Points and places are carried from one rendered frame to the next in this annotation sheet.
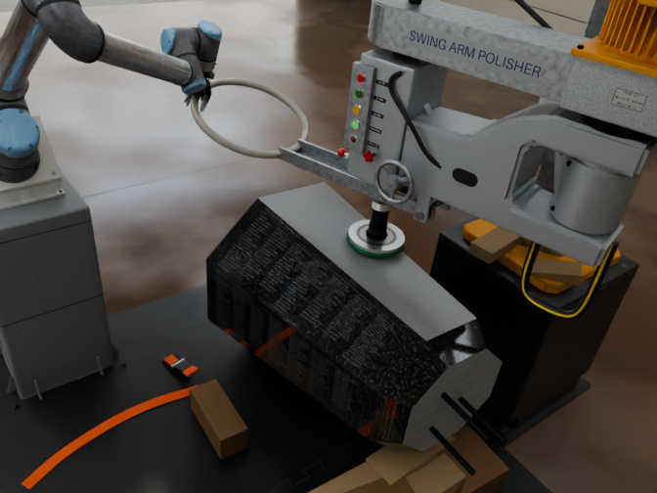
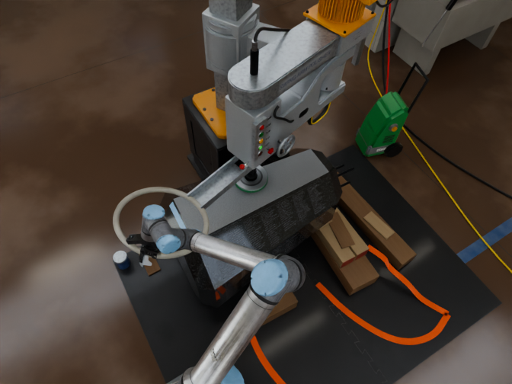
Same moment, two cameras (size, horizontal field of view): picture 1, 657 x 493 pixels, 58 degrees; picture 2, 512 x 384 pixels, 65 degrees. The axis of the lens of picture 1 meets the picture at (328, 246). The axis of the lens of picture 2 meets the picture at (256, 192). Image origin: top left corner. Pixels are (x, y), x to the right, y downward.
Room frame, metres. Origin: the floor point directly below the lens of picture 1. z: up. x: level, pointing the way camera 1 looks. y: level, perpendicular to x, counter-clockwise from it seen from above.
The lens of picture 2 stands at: (1.65, 1.35, 2.97)
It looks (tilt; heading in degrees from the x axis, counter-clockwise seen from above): 56 degrees down; 276
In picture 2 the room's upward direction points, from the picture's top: 3 degrees clockwise
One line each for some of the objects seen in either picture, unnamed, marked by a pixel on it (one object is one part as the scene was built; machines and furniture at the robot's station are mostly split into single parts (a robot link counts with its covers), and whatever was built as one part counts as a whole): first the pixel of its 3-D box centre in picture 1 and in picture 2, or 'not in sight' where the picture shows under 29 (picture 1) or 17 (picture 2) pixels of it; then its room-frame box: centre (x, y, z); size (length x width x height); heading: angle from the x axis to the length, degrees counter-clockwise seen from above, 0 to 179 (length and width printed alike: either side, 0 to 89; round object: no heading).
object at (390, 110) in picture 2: not in sight; (388, 113); (0.82, -1.37, 0.43); 0.35 x 0.35 x 0.87; 25
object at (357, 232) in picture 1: (375, 236); (251, 177); (1.86, -0.17, 0.86); 0.21 x 0.21 x 0.01
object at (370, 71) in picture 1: (360, 109); (258, 139); (1.81, -0.05, 1.37); 0.08 x 0.03 x 0.28; 55
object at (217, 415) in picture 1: (218, 418); (275, 306); (1.58, 0.37, 0.07); 0.30 x 0.12 x 0.12; 37
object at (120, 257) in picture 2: not in sight; (122, 260); (2.79, 0.20, 0.08); 0.10 x 0.10 x 0.13
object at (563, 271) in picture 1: (552, 267); not in sight; (1.87, -0.86, 0.80); 0.20 x 0.10 x 0.05; 77
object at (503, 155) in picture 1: (500, 168); (300, 96); (1.62, -0.49, 1.30); 0.74 x 0.23 x 0.49; 55
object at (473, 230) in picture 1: (540, 242); (233, 106); (2.11, -0.88, 0.76); 0.49 x 0.49 x 0.05; 40
